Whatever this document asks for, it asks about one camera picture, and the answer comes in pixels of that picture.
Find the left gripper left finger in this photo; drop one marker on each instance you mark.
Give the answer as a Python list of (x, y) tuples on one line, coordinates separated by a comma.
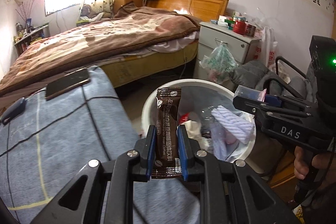
[(146, 150)]

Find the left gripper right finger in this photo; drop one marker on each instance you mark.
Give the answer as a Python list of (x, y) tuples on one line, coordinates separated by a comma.
[(190, 165)]

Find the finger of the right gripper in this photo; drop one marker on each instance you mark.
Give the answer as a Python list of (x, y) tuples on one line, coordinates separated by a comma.
[(252, 94)]

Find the pink small carton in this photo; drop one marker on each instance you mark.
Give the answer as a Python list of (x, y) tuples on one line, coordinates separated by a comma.
[(262, 95)]

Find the brown coffee sachet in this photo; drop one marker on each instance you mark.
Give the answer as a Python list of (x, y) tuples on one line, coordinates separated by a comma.
[(167, 163)]

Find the white foam fruit net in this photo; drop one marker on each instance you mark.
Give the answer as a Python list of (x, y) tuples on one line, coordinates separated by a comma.
[(239, 127)]

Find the canvas tote bag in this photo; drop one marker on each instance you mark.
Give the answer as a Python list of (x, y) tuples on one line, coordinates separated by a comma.
[(193, 129)]

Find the white round trash bin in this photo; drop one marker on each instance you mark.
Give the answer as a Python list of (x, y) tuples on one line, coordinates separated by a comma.
[(198, 99)]

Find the person right hand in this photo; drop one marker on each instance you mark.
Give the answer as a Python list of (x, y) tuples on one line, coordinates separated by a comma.
[(321, 161)]

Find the black office chair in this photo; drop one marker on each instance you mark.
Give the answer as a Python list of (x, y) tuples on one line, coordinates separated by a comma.
[(305, 84)]

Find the grey chair cushion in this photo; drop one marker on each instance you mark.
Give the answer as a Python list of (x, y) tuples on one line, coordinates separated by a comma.
[(251, 75)]

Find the red white plastic bag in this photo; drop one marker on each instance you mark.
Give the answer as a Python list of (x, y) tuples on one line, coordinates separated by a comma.
[(267, 47)]

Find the green printed plastic bag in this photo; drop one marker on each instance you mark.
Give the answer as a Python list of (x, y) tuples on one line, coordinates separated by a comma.
[(219, 64)]

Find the white bedside cabinet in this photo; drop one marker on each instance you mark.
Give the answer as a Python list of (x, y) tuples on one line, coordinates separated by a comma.
[(243, 48)]

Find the dark red tin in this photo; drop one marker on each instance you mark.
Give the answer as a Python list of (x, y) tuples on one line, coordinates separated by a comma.
[(250, 30)]

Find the red jar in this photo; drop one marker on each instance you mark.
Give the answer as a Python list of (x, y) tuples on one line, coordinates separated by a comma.
[(240, 27)]

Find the black smartphone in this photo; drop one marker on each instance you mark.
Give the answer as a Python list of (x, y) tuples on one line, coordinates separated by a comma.
[(67, 83)]

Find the blue checked table cloth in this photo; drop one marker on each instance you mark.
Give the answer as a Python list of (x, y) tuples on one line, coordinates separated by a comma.
[(51, 140)]

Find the bed with brown blanket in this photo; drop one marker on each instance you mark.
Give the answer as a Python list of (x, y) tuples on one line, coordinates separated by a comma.
[(132, 28)]

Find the wooden headboard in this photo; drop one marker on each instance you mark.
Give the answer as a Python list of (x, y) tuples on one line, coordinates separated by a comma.
[(202, 9)]

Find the dark glasses case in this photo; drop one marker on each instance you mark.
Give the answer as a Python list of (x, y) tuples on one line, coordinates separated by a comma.
[(14, 110)]

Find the teddy bear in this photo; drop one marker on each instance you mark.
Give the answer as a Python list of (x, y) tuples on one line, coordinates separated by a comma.
[(87, 11)]

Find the cluttered side shelf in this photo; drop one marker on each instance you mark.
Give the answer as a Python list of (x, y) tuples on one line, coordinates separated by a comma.
[(39, 33)]

